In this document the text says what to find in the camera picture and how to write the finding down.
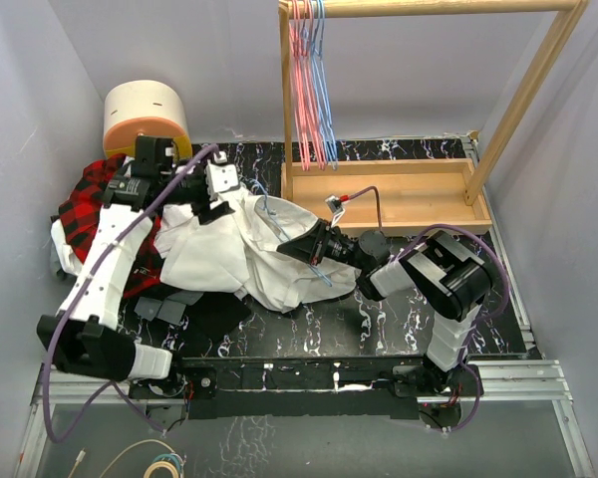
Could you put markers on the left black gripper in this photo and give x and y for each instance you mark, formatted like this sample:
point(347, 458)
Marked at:
point(203, 209)

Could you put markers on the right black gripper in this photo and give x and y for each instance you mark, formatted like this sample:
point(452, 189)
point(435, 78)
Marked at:
point(302, 246)

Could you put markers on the white shirt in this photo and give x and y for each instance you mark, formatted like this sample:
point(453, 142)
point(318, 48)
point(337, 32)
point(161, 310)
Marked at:
point(237, 254)

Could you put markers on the blue wire hanger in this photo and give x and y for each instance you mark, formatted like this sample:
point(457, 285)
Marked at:
point(283, 236)

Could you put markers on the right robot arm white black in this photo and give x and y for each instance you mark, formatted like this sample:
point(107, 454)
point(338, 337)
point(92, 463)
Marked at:
point(450, 266)

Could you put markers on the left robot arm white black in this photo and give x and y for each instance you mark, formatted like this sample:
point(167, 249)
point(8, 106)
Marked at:
point(82, 337)

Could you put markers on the red black plaid shirt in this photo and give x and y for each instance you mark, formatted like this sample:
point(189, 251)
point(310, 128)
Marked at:
point(75, 228)

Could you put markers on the wooden clothes rack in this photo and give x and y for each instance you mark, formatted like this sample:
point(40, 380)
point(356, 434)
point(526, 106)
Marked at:
point(417, 193)

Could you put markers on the black garment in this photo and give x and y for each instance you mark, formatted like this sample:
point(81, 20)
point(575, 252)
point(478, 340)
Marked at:
point(213, 316)

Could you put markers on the pink hangers bundle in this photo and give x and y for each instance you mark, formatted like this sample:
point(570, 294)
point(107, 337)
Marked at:
point(307, 123)

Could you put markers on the blue hangers bundle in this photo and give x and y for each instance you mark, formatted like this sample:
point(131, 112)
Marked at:
point(320, 84)

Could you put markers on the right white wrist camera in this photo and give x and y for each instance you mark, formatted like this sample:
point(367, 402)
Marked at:
point(336, 204)

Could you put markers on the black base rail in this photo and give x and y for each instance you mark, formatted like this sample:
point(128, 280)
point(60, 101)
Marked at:
point(396, 386)

